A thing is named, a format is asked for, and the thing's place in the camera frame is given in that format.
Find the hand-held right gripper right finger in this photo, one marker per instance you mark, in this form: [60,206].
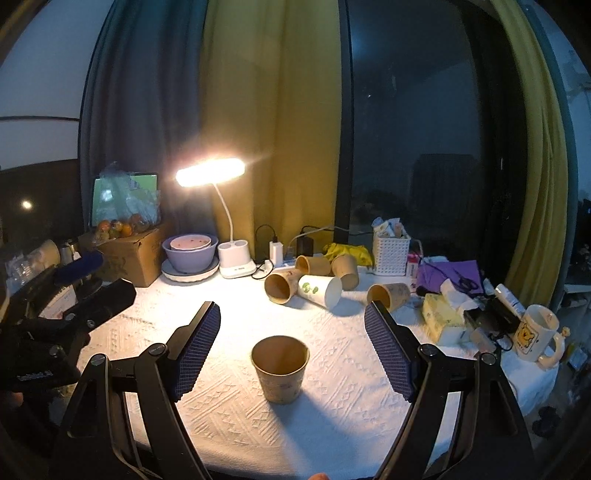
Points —
[388,353]

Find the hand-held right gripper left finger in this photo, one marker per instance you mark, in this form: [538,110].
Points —
[199,350]

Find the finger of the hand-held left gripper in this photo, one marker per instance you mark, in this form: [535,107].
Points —
[108,300]
[78,269]

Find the brown patterned paper cup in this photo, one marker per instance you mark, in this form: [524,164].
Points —
[288,279]
[279,383]
[318,265]
[397,293]
[346,270]

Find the white paper cup green print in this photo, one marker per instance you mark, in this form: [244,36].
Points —
[318,288]

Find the clear plastic bottles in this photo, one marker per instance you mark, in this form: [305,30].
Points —
[32,263]

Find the cardboard box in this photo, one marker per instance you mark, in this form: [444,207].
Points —
[138,258]

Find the yellow tissue pack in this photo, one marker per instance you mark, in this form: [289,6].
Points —
[441,318]

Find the white plate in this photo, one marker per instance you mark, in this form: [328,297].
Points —
[184,276]

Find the clear plastic bag of fruit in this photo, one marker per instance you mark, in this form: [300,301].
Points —
[127,207]

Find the pink and white box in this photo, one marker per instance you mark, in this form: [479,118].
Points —
[413,270]

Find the purple bowl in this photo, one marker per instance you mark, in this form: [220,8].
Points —
[189,261]

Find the white desk lamp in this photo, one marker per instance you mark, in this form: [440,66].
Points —
[235,265]

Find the white textured tablecloth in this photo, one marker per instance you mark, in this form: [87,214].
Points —
[240,438]

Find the white woven basket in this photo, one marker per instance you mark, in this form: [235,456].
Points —
[391,256]

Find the purple cloth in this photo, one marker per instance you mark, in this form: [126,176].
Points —
[445,272]

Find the pink bowl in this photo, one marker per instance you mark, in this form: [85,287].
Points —
[190,243]

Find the black scissors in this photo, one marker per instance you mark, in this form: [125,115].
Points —
[466,282]

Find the yellow cloth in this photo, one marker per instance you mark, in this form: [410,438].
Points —
[348,253]

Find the black pouch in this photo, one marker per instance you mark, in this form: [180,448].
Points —
[496,314]

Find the white charger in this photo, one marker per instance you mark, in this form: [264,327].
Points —
[276,251]

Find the white tube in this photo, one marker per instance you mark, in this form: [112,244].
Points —
[508,297]

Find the black power adapter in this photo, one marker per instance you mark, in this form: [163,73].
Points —
[305,247]

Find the white mug with bear print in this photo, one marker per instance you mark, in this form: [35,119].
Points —
[531,334]

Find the grey curtain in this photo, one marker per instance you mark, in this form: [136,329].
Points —
[138,92]

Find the yellow curtain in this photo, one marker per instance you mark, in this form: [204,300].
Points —
[272,115]
[540,161]

